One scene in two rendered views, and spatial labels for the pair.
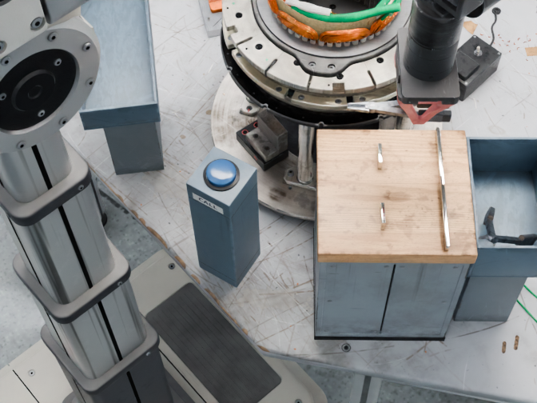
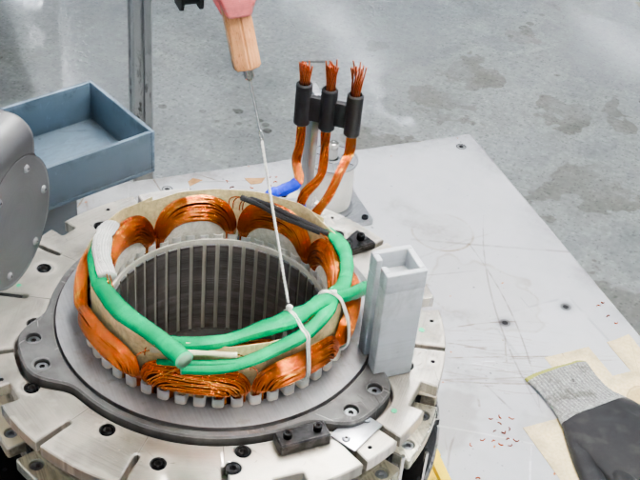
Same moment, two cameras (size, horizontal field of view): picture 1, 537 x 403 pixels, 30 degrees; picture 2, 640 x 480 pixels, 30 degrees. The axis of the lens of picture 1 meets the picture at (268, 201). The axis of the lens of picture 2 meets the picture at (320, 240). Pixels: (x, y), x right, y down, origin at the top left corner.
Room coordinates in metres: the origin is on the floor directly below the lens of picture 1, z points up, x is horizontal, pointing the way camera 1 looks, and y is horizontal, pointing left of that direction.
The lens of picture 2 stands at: (0.64, -0.64, 1.65)
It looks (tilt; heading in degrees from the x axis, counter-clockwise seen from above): 37 degrees down; 53
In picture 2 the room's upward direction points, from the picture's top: 6 degrees clockwise
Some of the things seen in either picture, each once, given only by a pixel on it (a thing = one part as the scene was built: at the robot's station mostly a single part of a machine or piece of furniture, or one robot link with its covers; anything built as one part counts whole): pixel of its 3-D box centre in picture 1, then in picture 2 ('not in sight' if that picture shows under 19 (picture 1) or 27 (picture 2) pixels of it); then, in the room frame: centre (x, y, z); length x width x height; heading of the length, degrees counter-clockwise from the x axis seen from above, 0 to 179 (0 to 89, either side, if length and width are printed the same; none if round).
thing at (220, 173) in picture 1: (220, 173); not in sight; (0.71, 0.06, 1.04); 0.04 x 0.04 x 0.01
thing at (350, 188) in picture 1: (393, 194); not in sight; (0.67, -0.16, 1.05); 0.20 x 0.19 x 0.02; 88
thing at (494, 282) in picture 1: (493, 241); not in sight; (0.66, -0.32, 0.92); 0.17 x 0.11 x 0.28; 178
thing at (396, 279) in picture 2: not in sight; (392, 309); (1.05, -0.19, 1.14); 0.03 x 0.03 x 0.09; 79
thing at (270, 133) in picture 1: (266, 135); not in sight; (0.90, 0.00, 0.85); 0.06 x 0.04 x 0.05; 35
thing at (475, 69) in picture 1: (468, 65); not in sight; (1.06, -0.35, 0.81); 0.10 x 0.06 x 0.06; 134
